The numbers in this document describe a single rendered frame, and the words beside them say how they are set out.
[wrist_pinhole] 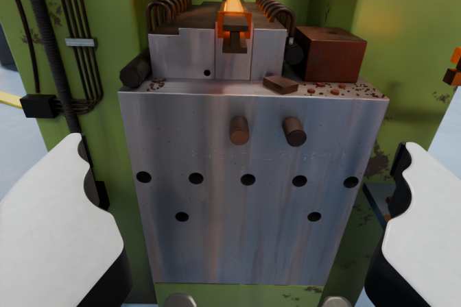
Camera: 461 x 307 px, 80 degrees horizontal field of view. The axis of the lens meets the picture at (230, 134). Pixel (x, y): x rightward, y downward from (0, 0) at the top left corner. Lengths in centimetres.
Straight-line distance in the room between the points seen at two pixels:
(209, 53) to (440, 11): 44
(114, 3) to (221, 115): 31
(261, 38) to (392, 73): 34
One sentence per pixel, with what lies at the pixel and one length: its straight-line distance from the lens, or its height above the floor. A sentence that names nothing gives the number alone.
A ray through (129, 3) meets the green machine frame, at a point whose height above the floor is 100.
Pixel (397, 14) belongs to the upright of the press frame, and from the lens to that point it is 64.
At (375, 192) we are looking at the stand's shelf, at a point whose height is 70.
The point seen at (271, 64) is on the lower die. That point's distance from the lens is 44.
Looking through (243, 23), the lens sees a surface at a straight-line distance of 33.
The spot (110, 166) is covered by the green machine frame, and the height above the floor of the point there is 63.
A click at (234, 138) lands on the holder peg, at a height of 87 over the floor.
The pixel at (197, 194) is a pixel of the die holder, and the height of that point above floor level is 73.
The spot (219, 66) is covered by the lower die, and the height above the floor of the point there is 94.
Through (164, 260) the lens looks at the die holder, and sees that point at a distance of 64.
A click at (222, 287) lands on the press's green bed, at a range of 70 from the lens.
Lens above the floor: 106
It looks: 30 degrees down
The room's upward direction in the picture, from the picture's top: 2 degrees clockwise
